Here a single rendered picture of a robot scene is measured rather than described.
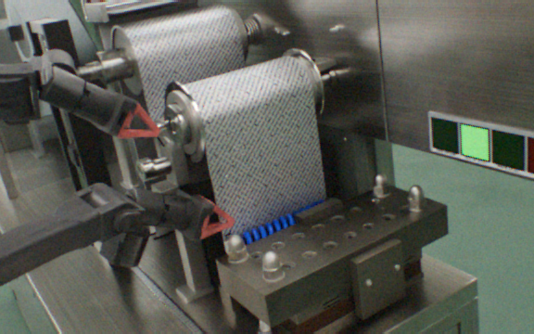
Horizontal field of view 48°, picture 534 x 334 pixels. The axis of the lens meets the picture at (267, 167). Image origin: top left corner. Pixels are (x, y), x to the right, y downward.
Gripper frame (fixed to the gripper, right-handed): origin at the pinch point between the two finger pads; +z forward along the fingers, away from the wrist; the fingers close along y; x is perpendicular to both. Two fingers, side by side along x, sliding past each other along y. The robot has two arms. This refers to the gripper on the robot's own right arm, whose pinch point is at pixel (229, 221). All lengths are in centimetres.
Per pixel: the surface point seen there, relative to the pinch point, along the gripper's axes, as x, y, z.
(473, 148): 24.3, 29.7, 20.6
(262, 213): 2.5, 0.2, 6.6
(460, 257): -16, -82, 184
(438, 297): -1.7, 25.2, 30.3
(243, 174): 8.9, 0.2, 0.0
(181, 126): 14.3, -2.4, -13.1
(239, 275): -5.9, 11.9, -2.9
